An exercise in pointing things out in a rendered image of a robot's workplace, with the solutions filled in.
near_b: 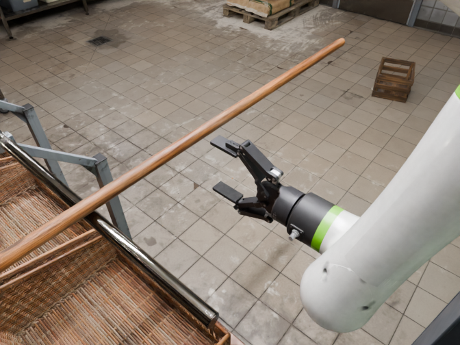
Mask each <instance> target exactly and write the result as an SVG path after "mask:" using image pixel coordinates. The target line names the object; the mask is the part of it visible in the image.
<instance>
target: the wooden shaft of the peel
mask: <svg viewBox="0 0 460 345"><path fill-rule="evenodd" d="M344 44H345V39H343V38H339V39H337V40H336V41H335V42H332V43H331V44H330V45H328V46H326V47H325V48H323V49H322V50H320V51H319V52H317V53H315V54H313V55H312V56H311V57H309V58H307V59H306V60H304V61H303V62H301V63H300V64H298V65H296V66H295V67H293V68H291V69H290V70H288V71H287V72H285V73H284V74H282V75H280V76H279V77H277V78H276V79H274V80H272V81H271V82H269V83H268V84H266V85H265V86H263V87H261V88H260V89H258V90H256V91H255V92H253V93H252V94H250V95H248V96H247V97H245V98H244V99H242V100H241V101H239V102H237V103H236V104H234V105H232V106H231V107H229V108H228V109H226V110H225V111H223V112H221V113H220V114H219V115H217V116H215V117H213V118H212V119H210V120H209V121H207V122H206V123H204V124H202V125H201V126H200V127H197V128H196V129H195V130H193V131H191V132H190V133H188V134H186V135H185V136H184V137H182V138H180V139H178V140H177V141H176V142H173V143H172V144H171V145H169V146H167V147H166V148H165V149H163V150H161V151H160V152H158V153H156V154H155V155H153V156H152V157H150V158H148V159H147V160H145V161H144V162H142V163H141V164H139V165H137V166H136V167H134V168H132V169H131V170H129V171H128V172H126V173H125V174H123V175H121V176H120V177H118V178H117V179H115V180H113V181H112V182H110V183H109V184H107V185H106V186H104V187H102V188H101V189H99V190H97V191H96V192H94V193H93V194H91V195H90V196H88V197H86V198H85V199H84V200H82V201H80V202H78V203H77V204H75V205H74V206H72V207H70V208H69V209H67V210H66V211H65V212H62V213H61V214H60V215H58V216H56V217H55V218H53V219H51V220H50V221H49V222H46V223H45V224H43V225H42V226H41V227H38V228H37V229H36V230H34V231H32V232H31V233H29V234H27V235H26V236H25V237H23V238H21V239H20V240H18V241H17V242H15V243H13V244H12V245H10V246H9V247H7V248H5V249H4V250H2V251H1V252H0V273H1V272H3V271H4V270H6V269H7V268H9V267H10V266H12V265H13V264H15V263H16V262H18V261H19V260H21V259H22V258H24V257H25V256H27V255H28V254H30V253H31V252H33V251H34V250H36V249H37V248H39V247H40V246H42V245H43V244H45V243H46V242H48V241H49V240H51V239H52V238H54V237H55V236H57V235H59V234H60V233H61V232H63V231H65V230H66V229H68V228H69V227H71V226H72V225H74V224H75V223H76V222H78V221H80V220H81V219H82V218H84V217H86V216H87V215H88V214H90V213H92V212H93V211H94V210H96V209H98V208H99V207H100V206H102V205H104V204H105V203H107V202H108V201H110V200H111V199H113V198H114V197H116V196H118V195H119V194H120V193H122V192H124V191H125V190H126V189H128V188H130V187H131V186H132V185H134V184H135V183H137V182H139V181H140V180H141V179H143V178H145V177H146V176H147V175H149V174H151V173H152V172H153V171H155V170H157V169H158V168H159V167H161V166H163V165H164V164H165V163H167V162H169V161H170V160H171V159H173V158H175V157H176V156H178V155H179V154H181V153H182V152H184V151H185V150H187V149H189V148H190V147H191V146H193V145H194V144H196V143H197V142H199V141H200V140H202V139H203V138H205V137H206V136H208V135H209V134H211V133H212V132H214V131H215V130H217V129H218V128H220V127H222V126H223V125H224V124H226V123H228V122H229V121H230V120H232V119H234V118H235V117H236V116H238V115H240V114H241V113H242V112H244V111H246V110H247V109H248V108H250V107H252V106H253V105H254V104H256V103H258V102H259V101H261V100H262V99H264V98H265V97H267V96H268V95H269V94H271V93H273V92H274V91H275V90H277V89H279V88H280V87H281V86H283V85H285V84H286V83H287V82H289V81H291V80H293V79H294V78H295V77H297V76H299V75H300V74H301V73H303V72H305V71H306V70H307V69H309V68H311V67H312V66H313V65H315V64H317V63H318V62H319V61H321V60H323V59H324V58H325V57H327V56H328V55H330V54H332V53H333V52H334V51H336V50H338V49H339V48H340V47H342V46H344Z"/></svg>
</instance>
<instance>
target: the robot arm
mask: <svg viewBox="0 0 460 345"><path fill-rule="evenodd" d="M210 144H211V145H212V146H214V147H216V148H217V149H220V150H221V151H223V152H225V153H227V154H229V155H230V156H232V157H234V158H237V157H239V158H240V159H241V161H242V163H243V164H244V165H245V166H246V168H247V169H248V171H249V172H250V174H251V175H252V176H253V178H254V180H255V184H256V186H257V194H256V196H253V197H247V198H242V197H244V195H243V194H242V193H240V192H238V191H237V190H235V189H233V188H232V187H230V186H228V185H227V184H225V183H223V182H222V181H220V182H218V183H217V184H216V185H215V186H214V187H213V188H212V189H213V191H215V192H217V193H219V194H220V195H221V196H223V197H225V198H226V199H228V200H229V201H231V202H232V203H234V204H235V205H234V206H233V208H234V209H235V210H237V209H239V210H238V213H239V214H240V215H243V216H249V217H252V218H258V219H261V220H264V221H266V222H268V223H270V224H271V223H272V222H273V221H274V220H276V221H277V222H279V223H280V224H282V225H283V226H285V227H287V233H288V234H289V235H290V236H289V237H288V238H289V239H290V240H291V241H293V240H294V238H295V239H297V240H298V241H300V242H302V243H303V244H306V245H307V246H308V247H310V248H312V249H313V250H315V251H316V252H318V253H320V254H321V256H319V258H317V259H316V260H315V261H314V262H312V263H311V264H310V265H309V266H308V268H307V269H306V271H305V272H304V274H303V276H302V279H301V284H300V296H301V302H302V304H303V307H304V309H305V311H306V312H307V314H308V316H309V317H310V318H311V319H312V320H313V321H314V322H315V323H316V324H317V325H319V326H320V327H322V328H324V329H326V330H328V331H332V332H336V333H348V332H351V331H355V330H357V329H360V328H361V327H362V326H364V325H365V324H366V323H367V322H368V321H369V320H370V319H371V317H373V315H374V314H375V313H376V311H377V310H378V309H379V308H380V307H381V305H382V304H383V303H384V302H385V301H386V300H387V299H388V298H389V297H390V296H391V295H392V294H393V293H394V292H395V291H396V290H397V289H398V288H399V287H400V286H401V285H402V284H403V283H404V282H405V281H406V280H407V279H408V278H409V277H410V276H411V275H412V274H413V273H414V272H415V271H417V270H418V269H419V268H420V267H421V266H423V265H424V264H425V263H426V262H427V261H428V260H429V259H430V258H432V257H433V256H434V255H436V254H437V253H438V252H439V251H441V250H442V249H443V248H444V247H445V246H447V245H448V244H450V243H451V242H452V241H453V240H454V239H456V238H457V237H459V236H460V84H459V86H458V88H457V89H456V90H455V91H454V93H453V94H452V96H451V97H450V98H449V100H448V101H447V103H446V104H445V106H444V107H443V108H442V110H441V112H440V113H439V114H438V115H437V117H436V119H435V120H434V121H433V123H432V124H431V126H430V127H429V129H428V130H427V132H426V133H425V135H424V136H423V138H422V139H421V141H420V142H419V143H418V145H417V147H416V148H415V149H414V150H413V152H412V154H411V155H410V156H409V158H408V159H407V161H406V162H405V163H404V164H403V166H402V167H401V169H400V170H399V171H398V172H397V174H396V175H395V177H394V178H393V179H392V180H391V181H390V183H389V184H388V185H387V187H386V188H385V189H384V191H382V193H381V194H380V195H379V197H378V198H377V199H376V200H375V201H374V202H373V204H371V206H370V207H369V208H368V209H367V210H366V212H365V213H364V214H363V215H362V216H361V217H359V216H356V215H354V214H352V213H350V212H348V211H346V210H344V209H342V208H341V207H338V206H337V205H334V204H333V203H331V202H329V201H327V200H325V199H324V198H322V197H320V196H318V195H317V194H314V193H313V192H309V193H307V194H305V193H304V192H301V191H300V190H297V189H296V188H294V187H292V186H283V185H282V184H281V183H280V182H279V180H280V178H281V177H282V176H283V174H284V173H283V171H282V170H280V169H279V168H277V167H276V166H274V165H273V164H272V163H271V162H270V160H269V159H268V158H267V157H266V156H265V155H264V154H263V153H262V152H261V151H260V150H259V149H258V148H257V147H256V146H255V145H254V144H253V143H252V142H251V141H250V140H246V141H244V142H243V143H242V144H238V143H237V142H234V141H232V140H228V139H226V138H224V137H222V136H221V135H219V136H217V137H215V138H214V139H213V140H211V141H210ZM243 153H244V154H243ZM264 178H266V181H262V180H263V179H264ZM261 181H262V182H261ZM262 207H263V208H262Z"/></svg>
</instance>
